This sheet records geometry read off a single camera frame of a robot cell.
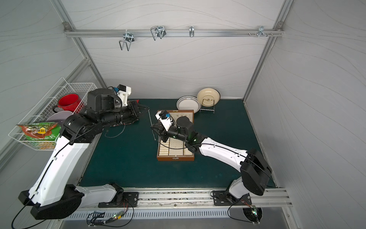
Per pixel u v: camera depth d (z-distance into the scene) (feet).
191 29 2.37
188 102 3.90
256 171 1.38
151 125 2.21
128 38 2.58
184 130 1.84
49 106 2.14
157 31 2.51
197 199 2.46
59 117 2.09
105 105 1.36
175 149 1.93
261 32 2.51
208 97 3.41
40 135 1.76
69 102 2.19
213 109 3.66
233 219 2.22
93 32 2.57
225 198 2.13
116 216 2.25
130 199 2.41
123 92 1.73
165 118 1.95
